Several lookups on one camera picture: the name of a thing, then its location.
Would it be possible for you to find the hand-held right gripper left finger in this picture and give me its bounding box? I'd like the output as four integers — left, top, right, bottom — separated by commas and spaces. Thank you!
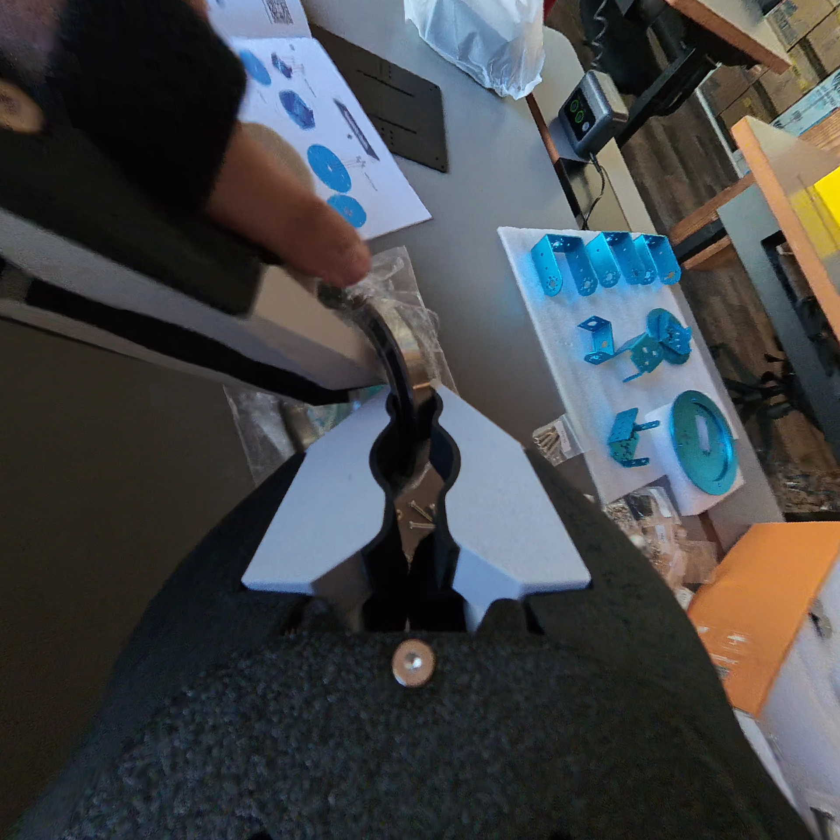
241, 390, 411, 633

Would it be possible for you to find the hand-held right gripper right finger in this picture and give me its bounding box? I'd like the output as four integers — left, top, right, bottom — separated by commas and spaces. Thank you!
410, 384, 593, 633

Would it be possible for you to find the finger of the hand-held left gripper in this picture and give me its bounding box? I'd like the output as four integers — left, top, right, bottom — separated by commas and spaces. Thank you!
0, 210, 387, 404
0, 289, 349, 406

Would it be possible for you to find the plastic-wrapped metal ring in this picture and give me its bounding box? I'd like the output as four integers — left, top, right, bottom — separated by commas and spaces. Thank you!
318, 246, 442, 480

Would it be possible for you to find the person's left hand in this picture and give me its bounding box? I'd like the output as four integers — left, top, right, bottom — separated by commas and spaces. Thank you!
205, 123, 373, 288

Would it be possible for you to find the large clear plastic bag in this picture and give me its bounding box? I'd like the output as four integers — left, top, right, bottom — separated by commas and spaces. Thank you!
223, 384, 388, 487

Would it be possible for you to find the white foam sheet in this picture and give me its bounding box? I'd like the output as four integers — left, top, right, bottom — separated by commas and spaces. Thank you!
497, 226, 746, 506

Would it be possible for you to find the pile of small screw bags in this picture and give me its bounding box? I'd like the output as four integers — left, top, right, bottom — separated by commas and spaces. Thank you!
532, 415, 719, 592

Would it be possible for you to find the person's beige jacket torso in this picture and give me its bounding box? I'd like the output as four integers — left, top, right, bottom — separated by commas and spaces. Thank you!
0, 318, 290, 840

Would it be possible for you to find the thick white foam block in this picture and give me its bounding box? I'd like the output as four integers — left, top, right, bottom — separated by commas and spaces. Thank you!
646, 400, 746, 516

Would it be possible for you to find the assembly manual booklet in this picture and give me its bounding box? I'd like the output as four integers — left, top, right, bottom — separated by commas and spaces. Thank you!
206, 0, 433, 240

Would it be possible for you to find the orange cardboard box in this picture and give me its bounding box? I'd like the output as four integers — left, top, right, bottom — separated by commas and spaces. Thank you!
686, 521, 840, 821

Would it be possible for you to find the group of blue metal brackets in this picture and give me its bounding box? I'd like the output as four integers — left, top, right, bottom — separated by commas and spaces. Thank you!
530, 231, 693, 383

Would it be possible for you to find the white plastic bag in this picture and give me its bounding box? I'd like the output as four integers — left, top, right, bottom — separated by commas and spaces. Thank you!
403, 0, 547, 99

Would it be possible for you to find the grey power supply unit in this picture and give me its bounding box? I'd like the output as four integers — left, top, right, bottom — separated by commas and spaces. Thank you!
558, 69, 630, 160

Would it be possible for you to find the wooden-edged table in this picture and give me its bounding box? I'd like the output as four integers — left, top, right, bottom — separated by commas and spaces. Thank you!
669, 117, 840, 421
666, 0, 791, 74

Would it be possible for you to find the stack of yellow boxes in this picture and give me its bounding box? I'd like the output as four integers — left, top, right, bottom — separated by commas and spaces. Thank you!
791, 167, 840, 257

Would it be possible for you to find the small blue U bracket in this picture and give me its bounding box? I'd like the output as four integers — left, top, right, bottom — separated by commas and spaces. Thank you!
607, 408, 660, 468

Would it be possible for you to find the blue round ring plate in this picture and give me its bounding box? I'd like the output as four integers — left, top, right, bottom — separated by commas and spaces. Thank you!
669, 390, 737, 496

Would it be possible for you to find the black metal base plate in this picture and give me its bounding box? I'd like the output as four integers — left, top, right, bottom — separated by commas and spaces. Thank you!
308, 25, 450, 173

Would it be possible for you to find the black power cable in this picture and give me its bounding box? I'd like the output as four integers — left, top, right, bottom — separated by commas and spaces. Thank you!
581, 154, 608, 231

